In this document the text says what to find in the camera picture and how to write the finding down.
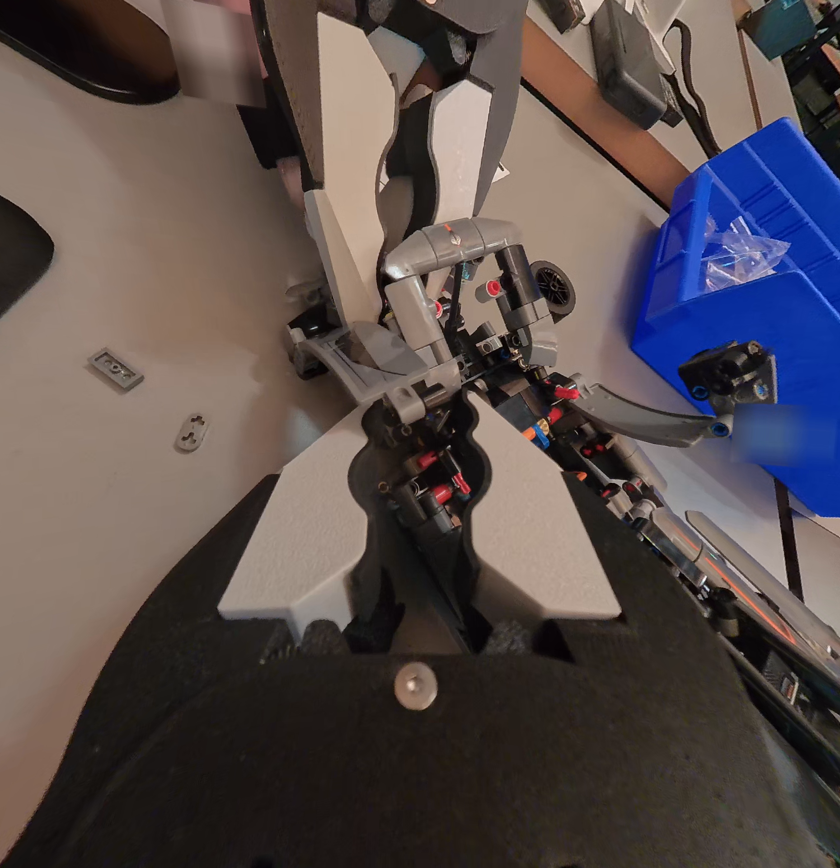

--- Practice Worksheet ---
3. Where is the black cable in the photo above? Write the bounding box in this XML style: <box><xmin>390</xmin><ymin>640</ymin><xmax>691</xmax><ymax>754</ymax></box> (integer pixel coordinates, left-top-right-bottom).
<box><xmin>671</xmin><ymin>20</ymin><xmax>723</xmax><ymax>156</ymax></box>

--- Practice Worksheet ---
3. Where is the teal box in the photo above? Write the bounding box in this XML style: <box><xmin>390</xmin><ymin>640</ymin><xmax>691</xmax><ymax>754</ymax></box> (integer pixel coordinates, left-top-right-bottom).
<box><xmin>751</xmin><ymin>0</ymin><xmax>819</xmax><ymax>61</ymax></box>

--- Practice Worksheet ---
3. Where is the white plastic part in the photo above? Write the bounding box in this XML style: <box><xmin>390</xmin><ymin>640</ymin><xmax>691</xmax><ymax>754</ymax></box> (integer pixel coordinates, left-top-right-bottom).
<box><xmin>630</xmin><ymin>0</ymin><xmax>686</xmax><ymax>43</ymax></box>

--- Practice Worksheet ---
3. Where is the blue plastic bin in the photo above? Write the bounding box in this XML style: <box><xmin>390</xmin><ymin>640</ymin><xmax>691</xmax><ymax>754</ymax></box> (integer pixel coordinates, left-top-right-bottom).
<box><xmin>630</xmin><ymin>117</ymin><xmax>840</xmax><ymax>518</ymax></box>

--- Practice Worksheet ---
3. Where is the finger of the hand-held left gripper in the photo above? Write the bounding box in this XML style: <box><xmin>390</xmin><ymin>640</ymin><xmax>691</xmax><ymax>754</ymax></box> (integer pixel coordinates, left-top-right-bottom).
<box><xmin>303</xmin><ymin>11</ymin><xmax>402</xmax><ymax>328</ymax></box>
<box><xmin>409</xmin><ymin>80</ymin><xmax>500</xmax><ymax>233</ymax></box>

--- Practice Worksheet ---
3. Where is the black rectangular device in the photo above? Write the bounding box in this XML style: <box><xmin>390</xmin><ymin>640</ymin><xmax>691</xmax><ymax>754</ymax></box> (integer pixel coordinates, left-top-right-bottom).
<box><xmin>542</xmin><ymin>0</ymin><xmax>591</xmax><ymax>33</ymax></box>

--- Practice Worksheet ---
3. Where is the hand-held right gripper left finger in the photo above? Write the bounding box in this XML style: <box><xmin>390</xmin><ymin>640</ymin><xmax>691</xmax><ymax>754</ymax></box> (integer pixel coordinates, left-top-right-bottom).
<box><xmin>216</xmin><ymin>406</ymin><xmax>375</xmax><ymax>643</ymax></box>

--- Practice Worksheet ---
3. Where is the black power adapter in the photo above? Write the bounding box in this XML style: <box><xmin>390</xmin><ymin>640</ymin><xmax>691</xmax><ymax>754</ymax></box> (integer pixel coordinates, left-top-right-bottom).
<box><xmin>589</xmin><ymin>0</ymin><xmax>685</xmax><ymax>130</ymax></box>

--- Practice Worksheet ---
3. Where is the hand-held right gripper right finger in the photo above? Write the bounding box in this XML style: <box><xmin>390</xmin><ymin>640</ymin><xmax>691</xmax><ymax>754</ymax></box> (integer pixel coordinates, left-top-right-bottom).
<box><xmin>467</xmin><ymin>402</ymin><xmax>624</xmax><ymax>640</ymax></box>

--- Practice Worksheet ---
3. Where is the black lego tire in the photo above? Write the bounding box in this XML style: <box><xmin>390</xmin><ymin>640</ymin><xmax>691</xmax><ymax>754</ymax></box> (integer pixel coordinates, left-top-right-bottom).
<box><xmin>528</xmin><ymin>259</ymin><xmax>578</xmax><ymax>316</ymax></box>

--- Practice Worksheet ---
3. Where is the grey lego car model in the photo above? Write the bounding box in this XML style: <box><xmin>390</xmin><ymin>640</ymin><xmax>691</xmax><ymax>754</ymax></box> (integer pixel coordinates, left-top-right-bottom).
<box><xmin>284</xmin><ymin>217</ymin><xmax>840</xmax><ymax>774</ymax></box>

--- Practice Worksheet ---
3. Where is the clear plastic parts bag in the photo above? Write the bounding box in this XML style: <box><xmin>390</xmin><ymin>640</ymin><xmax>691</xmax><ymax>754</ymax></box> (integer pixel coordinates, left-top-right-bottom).
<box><xmin>701</xmin><ymin>217</ymin><xmax>791</xmax><ymax>292</ymax></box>

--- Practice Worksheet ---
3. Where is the grey lego piece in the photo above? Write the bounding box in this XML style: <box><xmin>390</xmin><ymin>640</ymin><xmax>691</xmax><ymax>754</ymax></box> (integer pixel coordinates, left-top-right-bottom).
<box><xmin>89</xmin><ymin>348</ymin><xmax>146</xmax><ymax>392</ymax></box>

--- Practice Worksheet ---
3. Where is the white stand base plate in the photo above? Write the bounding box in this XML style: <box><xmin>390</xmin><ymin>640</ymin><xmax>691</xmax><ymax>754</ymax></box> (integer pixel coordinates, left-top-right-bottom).
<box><xmin>789</xmin><ymin>509</ymin><xmax>840</xmax><ymax>601</ymax></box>

